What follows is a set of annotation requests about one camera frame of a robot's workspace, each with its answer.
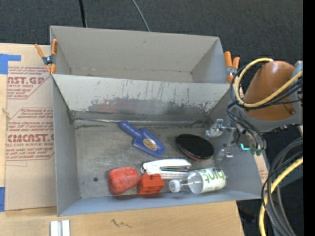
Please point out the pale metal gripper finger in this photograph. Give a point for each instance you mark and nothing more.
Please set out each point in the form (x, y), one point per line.
(222, 155)
(216, 129)

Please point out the black oval case, red edge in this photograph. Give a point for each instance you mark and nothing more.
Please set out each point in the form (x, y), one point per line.
(195, 146)

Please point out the clear plastic bottle, green label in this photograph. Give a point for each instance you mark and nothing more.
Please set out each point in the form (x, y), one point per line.
(209, 179)

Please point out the white stapler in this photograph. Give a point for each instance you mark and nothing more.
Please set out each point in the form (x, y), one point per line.
(167, 166)

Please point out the blue toy trowel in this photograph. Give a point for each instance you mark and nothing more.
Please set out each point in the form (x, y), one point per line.
(145, 140)

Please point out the red-orange notched block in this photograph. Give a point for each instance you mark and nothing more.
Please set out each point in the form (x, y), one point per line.
(150, 184)

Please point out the grey metal bin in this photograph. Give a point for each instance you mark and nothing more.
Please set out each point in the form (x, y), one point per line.
(123, 97)

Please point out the red-orange rounded sponge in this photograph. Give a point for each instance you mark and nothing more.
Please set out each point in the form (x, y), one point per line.
(123, 179)

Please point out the brown cardboard board, red print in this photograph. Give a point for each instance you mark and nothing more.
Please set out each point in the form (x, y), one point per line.
(29, 122)

